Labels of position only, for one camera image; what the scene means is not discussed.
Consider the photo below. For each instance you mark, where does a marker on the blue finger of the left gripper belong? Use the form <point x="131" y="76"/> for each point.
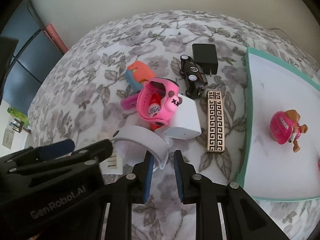
<point x="57" y="150"/>

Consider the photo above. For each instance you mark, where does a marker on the orange blue toy knife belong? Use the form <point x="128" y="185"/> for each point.
<point x="137" y="74"/>

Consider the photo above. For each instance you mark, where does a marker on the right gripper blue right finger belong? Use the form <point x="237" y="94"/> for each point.
<point x="178" y="164"/>

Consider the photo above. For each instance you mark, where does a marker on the black usb charger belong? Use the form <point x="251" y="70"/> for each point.
<point x="205" y="56"/>

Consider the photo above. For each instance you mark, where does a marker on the teal rimmed white tray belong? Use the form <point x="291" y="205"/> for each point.
<point x="271" y="171"/>

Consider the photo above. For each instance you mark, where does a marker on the pink brown puppy toy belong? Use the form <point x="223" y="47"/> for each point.
<point x="285" y="127"/>

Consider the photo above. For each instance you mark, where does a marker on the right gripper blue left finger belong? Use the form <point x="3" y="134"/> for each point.
<point x="149" y="160"/>

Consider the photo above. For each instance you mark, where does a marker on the dark blue cabinet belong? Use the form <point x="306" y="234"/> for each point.
<point x="33" y="59"/>

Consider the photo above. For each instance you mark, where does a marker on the pink rolled mat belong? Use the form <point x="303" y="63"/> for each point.
<point x="50" y="31"/>

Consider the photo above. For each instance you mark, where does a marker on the black gold patterned lighter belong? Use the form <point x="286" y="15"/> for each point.
<point x="216" y="123"/>

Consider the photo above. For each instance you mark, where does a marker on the white charger block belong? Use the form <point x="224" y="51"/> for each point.
<point x="185" y="122"/>

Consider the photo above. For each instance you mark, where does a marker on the pink kids smartwatch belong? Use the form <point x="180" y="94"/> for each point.
<point x="158" y="101"/>

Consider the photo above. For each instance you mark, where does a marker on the black toy car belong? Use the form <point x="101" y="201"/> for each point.
<point x="195" y="79"/>

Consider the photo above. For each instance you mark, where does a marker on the pink translucent lighter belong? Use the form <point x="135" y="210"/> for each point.
<point x="129" y="102"/>

